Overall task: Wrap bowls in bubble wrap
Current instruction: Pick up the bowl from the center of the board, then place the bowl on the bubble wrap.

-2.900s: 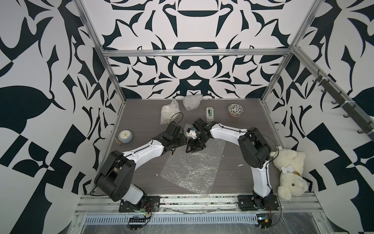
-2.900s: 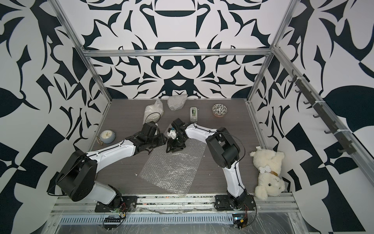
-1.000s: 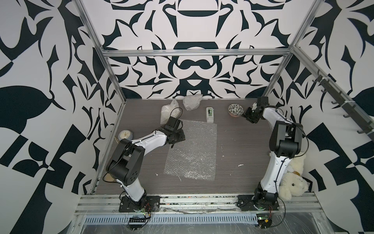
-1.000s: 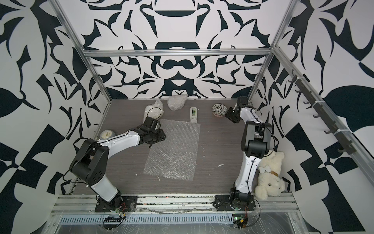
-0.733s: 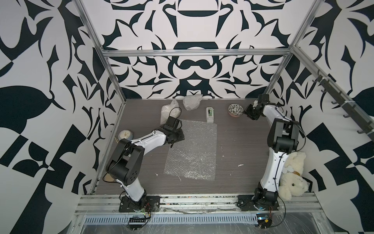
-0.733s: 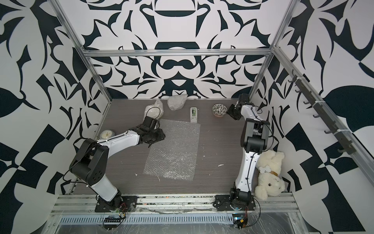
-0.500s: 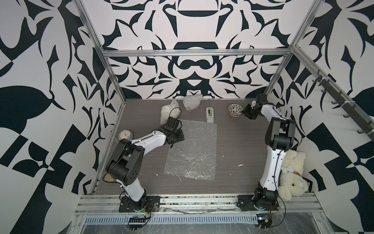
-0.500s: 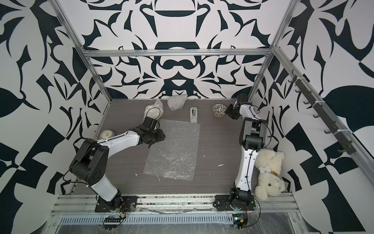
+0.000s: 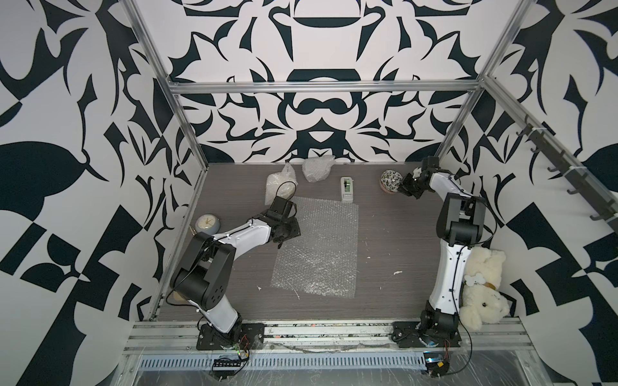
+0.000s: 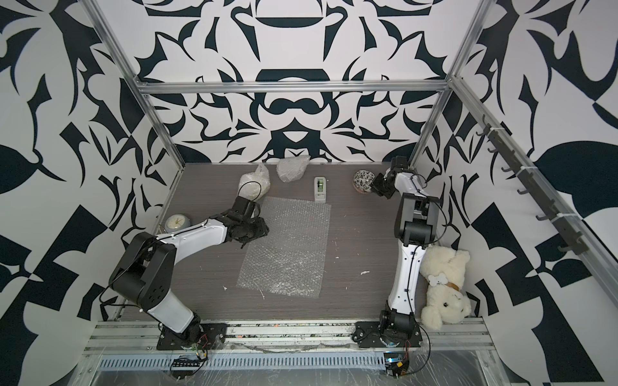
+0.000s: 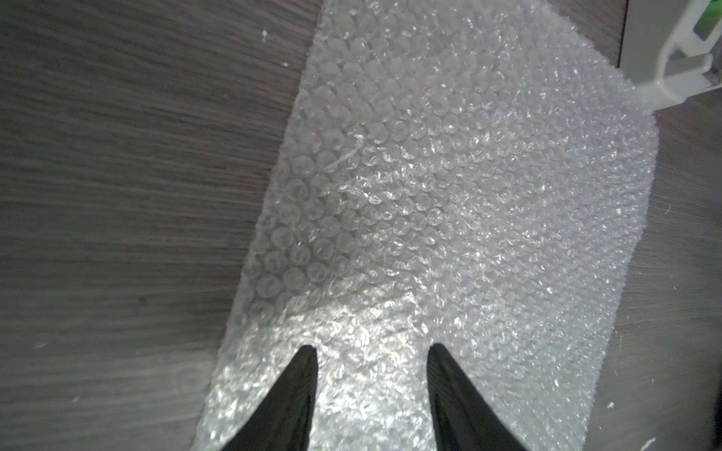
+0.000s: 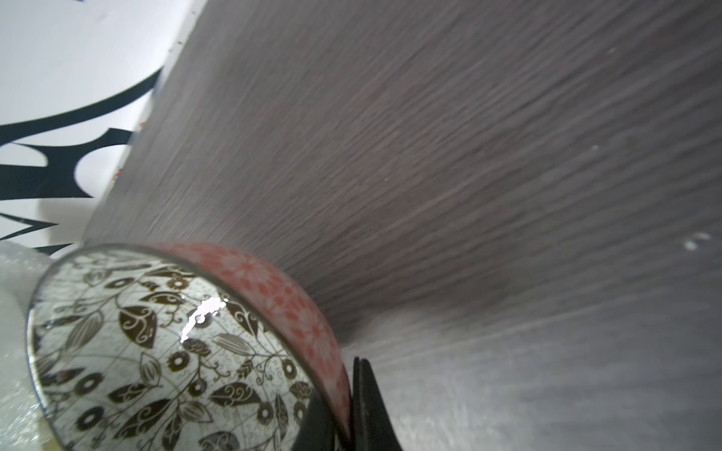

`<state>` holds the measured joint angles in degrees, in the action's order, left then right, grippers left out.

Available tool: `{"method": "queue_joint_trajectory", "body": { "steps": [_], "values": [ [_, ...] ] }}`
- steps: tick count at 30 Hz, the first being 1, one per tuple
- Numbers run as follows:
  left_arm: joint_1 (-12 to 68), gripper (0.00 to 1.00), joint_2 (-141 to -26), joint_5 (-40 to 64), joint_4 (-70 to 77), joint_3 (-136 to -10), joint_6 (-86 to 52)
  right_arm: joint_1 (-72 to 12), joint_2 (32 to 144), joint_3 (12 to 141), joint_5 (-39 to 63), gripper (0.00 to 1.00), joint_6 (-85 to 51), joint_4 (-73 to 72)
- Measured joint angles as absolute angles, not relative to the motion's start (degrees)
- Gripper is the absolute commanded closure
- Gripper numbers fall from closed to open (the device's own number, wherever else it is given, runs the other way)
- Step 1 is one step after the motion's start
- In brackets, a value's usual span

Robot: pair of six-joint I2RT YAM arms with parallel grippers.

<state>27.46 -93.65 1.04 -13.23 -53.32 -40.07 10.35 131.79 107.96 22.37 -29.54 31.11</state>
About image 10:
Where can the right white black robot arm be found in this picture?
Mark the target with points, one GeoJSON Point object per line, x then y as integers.
{"type": "Point", "coordinates": [415, 229]}

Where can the white teddy bear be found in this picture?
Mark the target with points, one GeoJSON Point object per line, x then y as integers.
{"type": "Point", "coordinates": [444, 270]}

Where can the aluminium frame rail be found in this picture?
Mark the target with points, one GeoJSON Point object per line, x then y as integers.
{"type": "Point", "coordinates": [303, 86]}

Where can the electronics board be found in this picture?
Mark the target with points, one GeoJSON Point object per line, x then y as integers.
{"type": "Point", "coordinates": [396, 364]}
{"type": "Point", "coordinates": [185, 366]}

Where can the bubble wrap sheet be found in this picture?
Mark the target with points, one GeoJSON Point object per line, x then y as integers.
{"type": "Point", "coordinates": [256, 184]}
{"type": "Point", "coordinates": [292, 169]}
{"type": "Point", "coordinates": [290, 259]}

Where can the black white speckled bowl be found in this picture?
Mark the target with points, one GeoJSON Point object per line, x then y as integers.
{"type": "Point", "coordinates": [362, 180]}

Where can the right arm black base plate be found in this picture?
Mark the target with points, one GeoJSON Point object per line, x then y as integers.
{"type": "Point", "coordinates": [382, 334]}

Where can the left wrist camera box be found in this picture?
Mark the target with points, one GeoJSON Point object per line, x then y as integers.
{"type": "Point", "coordinates": [245, 209]}

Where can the white slotted cable duct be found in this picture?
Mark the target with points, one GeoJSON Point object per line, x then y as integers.
{"type": "Point", "coordinates": [250, 361]}

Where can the right electronics board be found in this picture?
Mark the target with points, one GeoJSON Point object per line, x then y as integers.
{"type": "Point", "coordinates": [396, 364]}

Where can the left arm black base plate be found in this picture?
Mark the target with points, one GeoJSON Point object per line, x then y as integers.
{"type": "Point", "coordinates": [205, 336]}

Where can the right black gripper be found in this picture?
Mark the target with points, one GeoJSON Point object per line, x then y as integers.
{"type": "Point", "coordinates": [376, 185]}

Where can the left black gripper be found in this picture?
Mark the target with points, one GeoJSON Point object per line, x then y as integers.
{"type": "Point", "coordinates": [262, 228]}

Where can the left electronics board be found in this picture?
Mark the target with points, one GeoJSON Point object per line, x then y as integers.
{"type": "Point", "coordinates": [185, 366]}

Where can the grey wall hook rail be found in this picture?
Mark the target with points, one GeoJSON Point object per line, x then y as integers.
{"type": "Point", "coordinates": [554, 210]}

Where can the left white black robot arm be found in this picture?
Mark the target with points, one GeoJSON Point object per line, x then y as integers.
{"type": "Point", "coordinates": [144, 274]}

